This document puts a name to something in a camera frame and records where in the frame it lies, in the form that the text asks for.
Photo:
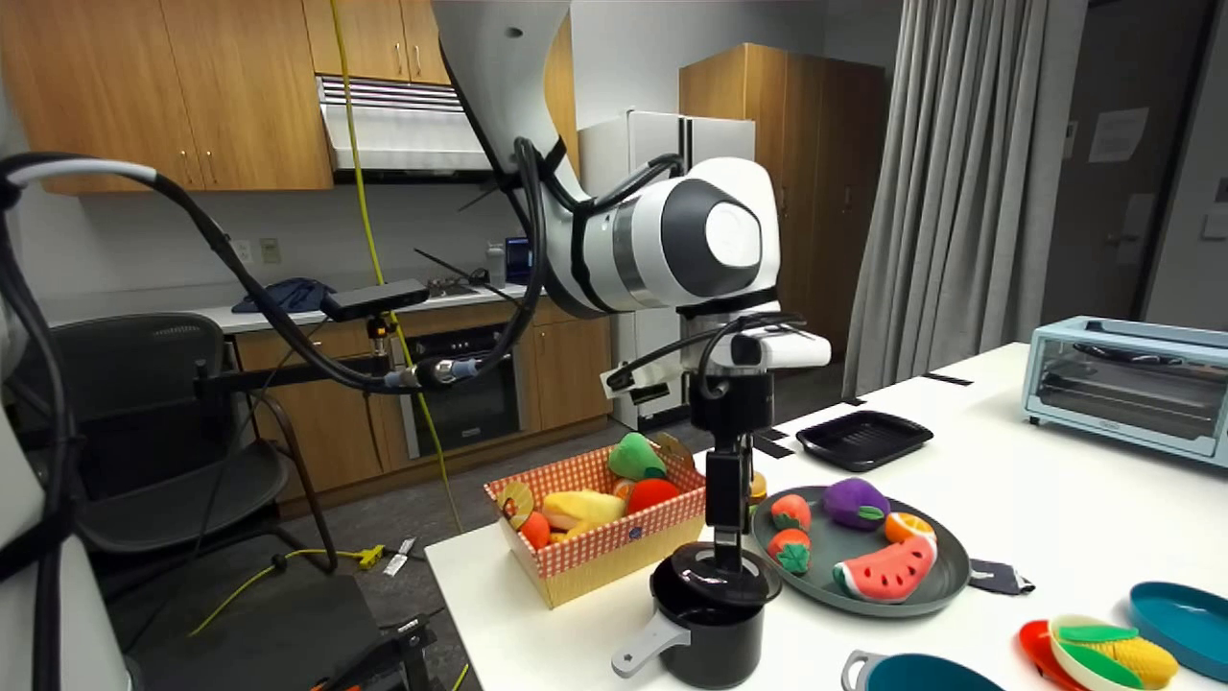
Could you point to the dark door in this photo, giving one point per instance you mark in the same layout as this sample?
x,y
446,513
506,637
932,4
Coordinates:
x,y
1126,231

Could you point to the black built-in oven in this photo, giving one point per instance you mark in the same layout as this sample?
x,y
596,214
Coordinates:
x,y
467,398

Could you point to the tan potato plush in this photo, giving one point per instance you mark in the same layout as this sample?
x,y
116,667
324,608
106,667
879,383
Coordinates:
x,y
758,489

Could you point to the grey curtain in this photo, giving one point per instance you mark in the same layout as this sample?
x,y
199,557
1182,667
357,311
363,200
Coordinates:
x,y
971,192

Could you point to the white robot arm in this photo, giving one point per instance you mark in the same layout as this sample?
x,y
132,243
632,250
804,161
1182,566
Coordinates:
x,y
654,236

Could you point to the blue cloth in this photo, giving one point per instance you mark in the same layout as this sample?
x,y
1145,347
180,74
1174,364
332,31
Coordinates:
x,y
286,296

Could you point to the light blue toaster oven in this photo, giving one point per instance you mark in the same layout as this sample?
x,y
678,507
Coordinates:
x,y
1126,387

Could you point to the red tomato plush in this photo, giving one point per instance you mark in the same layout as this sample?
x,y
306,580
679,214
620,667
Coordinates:
x,y
654,495

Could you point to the red small plate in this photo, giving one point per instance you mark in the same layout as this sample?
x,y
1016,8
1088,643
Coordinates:
x,y
1037,646

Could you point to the white paper sign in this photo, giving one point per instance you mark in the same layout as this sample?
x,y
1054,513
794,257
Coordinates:
x,y
1117,136

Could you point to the orange checkered cardboard box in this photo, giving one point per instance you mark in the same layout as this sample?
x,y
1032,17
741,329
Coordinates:
x,y
599,549

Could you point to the wooden upper cabinets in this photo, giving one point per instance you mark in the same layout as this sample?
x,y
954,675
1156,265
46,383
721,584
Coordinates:
x,y
167,90

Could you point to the black office chair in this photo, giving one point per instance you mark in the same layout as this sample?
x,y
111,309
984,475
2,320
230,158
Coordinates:
x,y
155,435

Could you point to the orange slice plush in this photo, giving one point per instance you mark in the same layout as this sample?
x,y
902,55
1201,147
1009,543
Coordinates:
x,y
911,530

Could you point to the yellow pineapple slice plush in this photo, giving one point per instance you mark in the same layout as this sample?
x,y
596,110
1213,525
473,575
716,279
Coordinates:
x,y
517,499

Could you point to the black camera on stand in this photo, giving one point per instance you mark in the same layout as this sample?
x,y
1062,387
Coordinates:
x,y
372,300

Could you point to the teal blue pot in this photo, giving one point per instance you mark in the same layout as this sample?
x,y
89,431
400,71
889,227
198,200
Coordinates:
x,y
922,676

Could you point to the watermelon slice plush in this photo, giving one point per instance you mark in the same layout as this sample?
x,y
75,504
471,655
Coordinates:
x,y
889,575

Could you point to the corn cob plush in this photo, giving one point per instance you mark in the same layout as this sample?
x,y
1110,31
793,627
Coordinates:
x,y
1114,655

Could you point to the purple eggplant plush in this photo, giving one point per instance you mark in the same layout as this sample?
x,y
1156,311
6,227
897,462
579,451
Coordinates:
x,y
856,504

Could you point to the wooden cabinets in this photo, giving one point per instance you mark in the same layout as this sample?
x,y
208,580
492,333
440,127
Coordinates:
x,y
167,90
560,365

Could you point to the brown plush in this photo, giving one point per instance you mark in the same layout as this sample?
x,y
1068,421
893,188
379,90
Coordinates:
x,y
678,453

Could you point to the red strawberry plush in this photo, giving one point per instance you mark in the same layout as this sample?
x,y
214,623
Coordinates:
x,y
793,549
793,513

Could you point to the white refrigerator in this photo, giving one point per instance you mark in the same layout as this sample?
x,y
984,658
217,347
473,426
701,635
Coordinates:
x,y
627,140

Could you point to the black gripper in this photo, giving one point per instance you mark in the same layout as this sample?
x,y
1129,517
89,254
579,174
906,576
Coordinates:
x,y
734,402

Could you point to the wooden lower cabinets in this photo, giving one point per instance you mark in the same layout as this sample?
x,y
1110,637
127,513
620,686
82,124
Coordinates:
x,y
560,365

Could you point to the teal small plate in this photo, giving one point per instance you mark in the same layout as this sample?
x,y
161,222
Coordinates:
x,y
1182,627

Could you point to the white range hood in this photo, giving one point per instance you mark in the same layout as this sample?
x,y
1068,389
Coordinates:
x,y
404,127

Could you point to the yellow banana plush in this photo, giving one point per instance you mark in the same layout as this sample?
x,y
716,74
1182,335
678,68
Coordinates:
x,y
579,507

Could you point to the grey round plate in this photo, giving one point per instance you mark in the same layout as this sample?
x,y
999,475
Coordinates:
x,y
831,580

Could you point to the black baking tray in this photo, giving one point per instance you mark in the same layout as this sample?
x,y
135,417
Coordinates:
x,y
863,439

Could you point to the green plush fruit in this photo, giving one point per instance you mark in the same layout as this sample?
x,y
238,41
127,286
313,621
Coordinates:
x,y
633,458

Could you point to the tall wooden cabinet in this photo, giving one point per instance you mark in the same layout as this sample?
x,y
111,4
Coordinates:
x,y
820,154

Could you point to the small orange plush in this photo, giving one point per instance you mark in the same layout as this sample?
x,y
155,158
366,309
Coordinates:
x,y
533,530

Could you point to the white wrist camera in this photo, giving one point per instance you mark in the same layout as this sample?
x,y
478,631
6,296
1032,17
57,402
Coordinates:
x,y
780,347

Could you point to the wide black tape strip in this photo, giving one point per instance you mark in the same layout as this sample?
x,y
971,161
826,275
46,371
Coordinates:
x,y
773,444

